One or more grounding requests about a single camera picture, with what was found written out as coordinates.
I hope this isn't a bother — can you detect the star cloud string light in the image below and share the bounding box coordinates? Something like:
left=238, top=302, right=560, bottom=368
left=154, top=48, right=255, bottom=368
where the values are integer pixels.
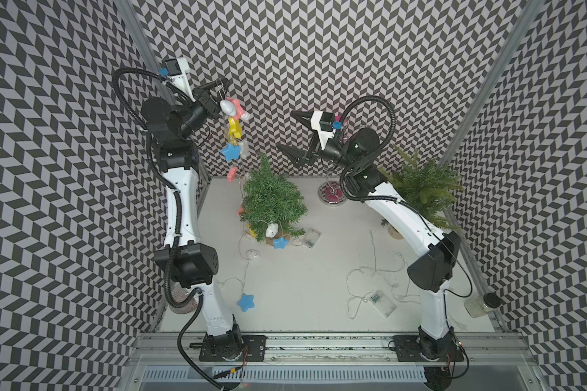
left=214, top=94, right=294, bottom=314

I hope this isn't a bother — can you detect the right green fern tree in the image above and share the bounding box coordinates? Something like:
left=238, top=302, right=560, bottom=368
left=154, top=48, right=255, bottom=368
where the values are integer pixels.
left=381, top=145, right=463, bottom=230

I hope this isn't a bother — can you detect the glass jar black lid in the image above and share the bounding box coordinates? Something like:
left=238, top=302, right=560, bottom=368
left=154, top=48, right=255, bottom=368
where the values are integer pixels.
left=464, top=293, right=502, bottom=319

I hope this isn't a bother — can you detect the thin wire fairy light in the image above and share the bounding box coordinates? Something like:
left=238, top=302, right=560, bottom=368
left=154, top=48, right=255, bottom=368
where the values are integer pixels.
left=345, top=230, right=421, bottom=320

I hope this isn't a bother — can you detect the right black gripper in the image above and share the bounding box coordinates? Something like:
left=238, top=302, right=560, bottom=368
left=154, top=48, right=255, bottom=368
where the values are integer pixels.
left=277, top=110, right=360, bottom=170

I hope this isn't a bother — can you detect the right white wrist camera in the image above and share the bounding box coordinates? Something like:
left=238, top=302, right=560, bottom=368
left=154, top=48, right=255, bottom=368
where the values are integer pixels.
left=310, top=111, right=342, bottom=151

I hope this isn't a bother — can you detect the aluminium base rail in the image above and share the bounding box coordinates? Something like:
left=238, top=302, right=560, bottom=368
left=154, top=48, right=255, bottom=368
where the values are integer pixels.
left=121, top=331, right=544, bottom=391

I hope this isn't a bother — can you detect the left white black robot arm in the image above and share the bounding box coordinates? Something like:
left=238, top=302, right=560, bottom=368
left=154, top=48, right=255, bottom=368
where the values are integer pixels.
left=112, top=67, right=246, bottom=361

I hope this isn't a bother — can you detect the clear battery box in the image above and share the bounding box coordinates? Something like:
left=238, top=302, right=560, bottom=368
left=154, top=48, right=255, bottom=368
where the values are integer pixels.
left=302, top=228, right=321, bottom=249

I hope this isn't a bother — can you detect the fairy light battery box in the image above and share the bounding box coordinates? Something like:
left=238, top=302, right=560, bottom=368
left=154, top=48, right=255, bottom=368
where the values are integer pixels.
left=369, top=290, right=397, bottom=319

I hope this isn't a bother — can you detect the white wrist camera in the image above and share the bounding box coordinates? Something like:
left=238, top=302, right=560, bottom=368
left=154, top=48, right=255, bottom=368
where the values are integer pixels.
left=160, top=57, right=195, bottom=102
left=310, top=111, right=342, bottom=151

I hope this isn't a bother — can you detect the left green christmas tree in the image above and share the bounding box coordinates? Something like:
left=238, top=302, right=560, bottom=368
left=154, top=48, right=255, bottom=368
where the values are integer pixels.
left=240, top=153, right=308, bottom=242

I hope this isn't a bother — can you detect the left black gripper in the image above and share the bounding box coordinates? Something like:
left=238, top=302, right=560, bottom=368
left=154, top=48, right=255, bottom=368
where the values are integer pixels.
left=175, top=77, right=229, bottom=140

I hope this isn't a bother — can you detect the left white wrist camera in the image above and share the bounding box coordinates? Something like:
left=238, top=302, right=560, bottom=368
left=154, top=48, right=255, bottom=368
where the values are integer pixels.
left=160, top=57, right=195, bottom=102

